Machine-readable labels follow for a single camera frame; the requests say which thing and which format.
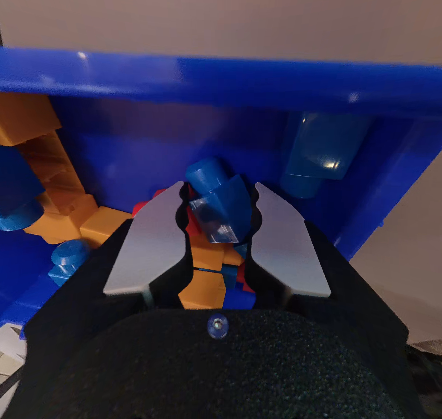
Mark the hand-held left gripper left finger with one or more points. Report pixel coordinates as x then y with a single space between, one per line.
148 246

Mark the blue one-stud mega block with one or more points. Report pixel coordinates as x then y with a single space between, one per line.
228 201

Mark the pile of mega blocks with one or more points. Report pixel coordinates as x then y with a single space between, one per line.
62 170

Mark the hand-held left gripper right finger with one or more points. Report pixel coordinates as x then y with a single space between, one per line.
290 253

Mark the blue plastic bin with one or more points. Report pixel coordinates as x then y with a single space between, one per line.
207 77

